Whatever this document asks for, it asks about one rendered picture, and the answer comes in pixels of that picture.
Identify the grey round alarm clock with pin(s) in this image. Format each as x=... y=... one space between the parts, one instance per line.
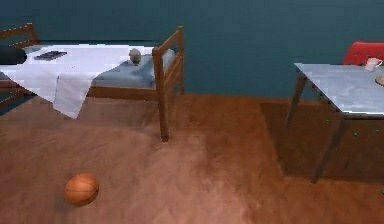
x=135 y=56

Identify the wooden bed with blue mattress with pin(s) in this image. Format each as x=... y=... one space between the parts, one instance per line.
x=160 y=86

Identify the white bed sheet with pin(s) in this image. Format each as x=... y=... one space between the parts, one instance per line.
x=76 y=66

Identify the orange basketball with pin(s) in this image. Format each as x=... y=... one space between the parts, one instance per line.
x=81 y=189

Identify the black flat book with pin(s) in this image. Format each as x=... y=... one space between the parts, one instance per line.
x=50 y=55

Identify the grey table with dark legs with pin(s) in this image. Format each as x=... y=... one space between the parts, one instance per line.
x=346 y=86

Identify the red chair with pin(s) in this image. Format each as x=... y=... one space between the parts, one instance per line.
x=361 y=53

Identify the white mug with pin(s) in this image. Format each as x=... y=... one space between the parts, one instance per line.
x=372 y=64

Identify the tan round plate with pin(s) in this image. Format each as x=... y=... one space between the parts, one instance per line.
x=380 y=80

